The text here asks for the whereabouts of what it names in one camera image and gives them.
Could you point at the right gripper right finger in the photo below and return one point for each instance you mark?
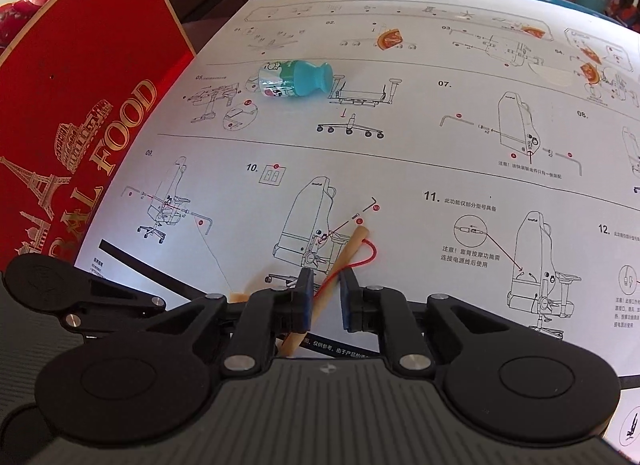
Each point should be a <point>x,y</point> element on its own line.
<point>398,323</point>

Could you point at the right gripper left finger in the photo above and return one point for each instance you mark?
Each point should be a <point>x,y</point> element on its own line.
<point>256,324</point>

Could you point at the wooden stick with red string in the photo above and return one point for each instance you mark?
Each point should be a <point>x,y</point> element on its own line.
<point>325,292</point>

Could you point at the small teal bottle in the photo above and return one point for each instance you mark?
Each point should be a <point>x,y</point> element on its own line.
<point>294,79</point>

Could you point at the white instruction sheet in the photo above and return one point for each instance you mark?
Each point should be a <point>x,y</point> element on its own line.
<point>490,147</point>

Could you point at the red food gift box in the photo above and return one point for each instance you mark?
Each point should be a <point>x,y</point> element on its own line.
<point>79,78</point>

